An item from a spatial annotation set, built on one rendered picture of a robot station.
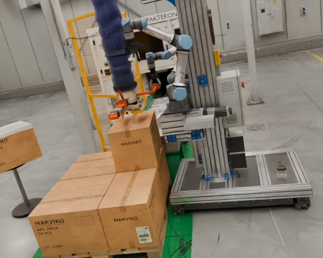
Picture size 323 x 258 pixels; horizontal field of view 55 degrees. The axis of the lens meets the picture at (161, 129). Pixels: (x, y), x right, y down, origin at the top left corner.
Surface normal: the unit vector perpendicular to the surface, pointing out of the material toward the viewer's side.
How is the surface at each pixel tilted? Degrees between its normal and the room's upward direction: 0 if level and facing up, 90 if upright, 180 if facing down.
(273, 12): 90
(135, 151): 90
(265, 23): 90
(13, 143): 90
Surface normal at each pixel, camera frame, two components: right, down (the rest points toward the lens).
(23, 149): 0.65, 0.11
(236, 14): -0.20, 0.35
